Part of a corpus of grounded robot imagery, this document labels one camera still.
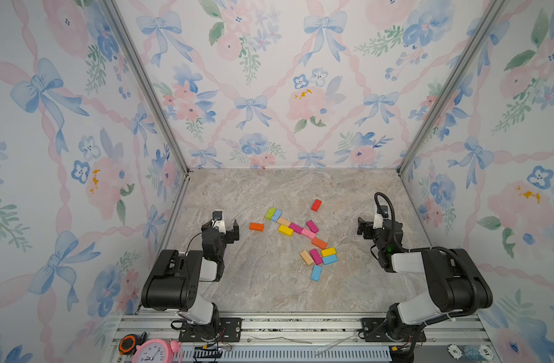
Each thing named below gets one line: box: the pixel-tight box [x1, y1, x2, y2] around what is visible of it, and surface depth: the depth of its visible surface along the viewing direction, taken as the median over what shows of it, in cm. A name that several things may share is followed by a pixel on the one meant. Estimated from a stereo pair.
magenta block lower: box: [310, 248, 324, 266], surface depth 92 cm
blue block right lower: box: [322, 254, 338, 266], surface depth 91 cm
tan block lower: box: [299, 249, 315, 267], surface depth 92 cm
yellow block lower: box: [320, 246, 337, 258], surface depth 92 cm
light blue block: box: [270, 209, 283, 223], surface depth 103 cm
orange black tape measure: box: [118, 331, 148, 357], surface depth 70 cm
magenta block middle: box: [288, 222, 304, 235], surface depth 100 cm
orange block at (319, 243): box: [311, 237, 328, 250], surface depth 97 cm
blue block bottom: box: [311, 264, 324, 283], surface depth 87 cm
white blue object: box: [447, 343, 495, 362], surface depth 70 cm
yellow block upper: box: [277, 224, 295, 237], surface depth 99 cm
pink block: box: [301, 228, 317, 240], surface depth 99 cm
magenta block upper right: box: [306, 220, 319, 233], surface depth 100 cm
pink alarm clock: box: [131, 338, 184, 363], surface depth 70 cm
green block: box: [264, 207, 277, 221], surface depth 105 cm
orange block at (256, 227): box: [248, 222, 265, 233], surface depth 100 cm
